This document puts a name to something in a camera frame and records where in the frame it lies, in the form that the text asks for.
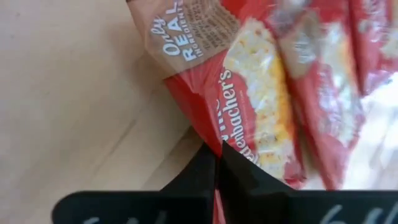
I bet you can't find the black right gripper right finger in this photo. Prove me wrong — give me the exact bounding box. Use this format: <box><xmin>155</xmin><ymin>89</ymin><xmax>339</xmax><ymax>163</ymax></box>
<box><xmin>219</xmin><ymin>140</ymin><xmax>398</xmax><ymax>224</ymax></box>

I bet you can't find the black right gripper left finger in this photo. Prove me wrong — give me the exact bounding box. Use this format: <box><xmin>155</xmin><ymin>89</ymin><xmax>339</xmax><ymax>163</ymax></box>
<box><xmin>52</xmin><ymin>142</ymin><xmax>217</xmax><ymax>224</ymax></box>

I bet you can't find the red popcorn bag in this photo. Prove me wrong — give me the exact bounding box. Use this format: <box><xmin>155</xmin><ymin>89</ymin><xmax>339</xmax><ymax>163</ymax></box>
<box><xmin>348</xmin><ymin>0</ymin><xmax>398</xmax><ymax>94</ymax></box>
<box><xmin>126</xmin><ymin>0</ymin><xmax>308</xmax><ymax>191</ymax></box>
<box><xmin>267</xmin><ymin>0</ymin><xmax>366</xmax><ymax>190</ymax></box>

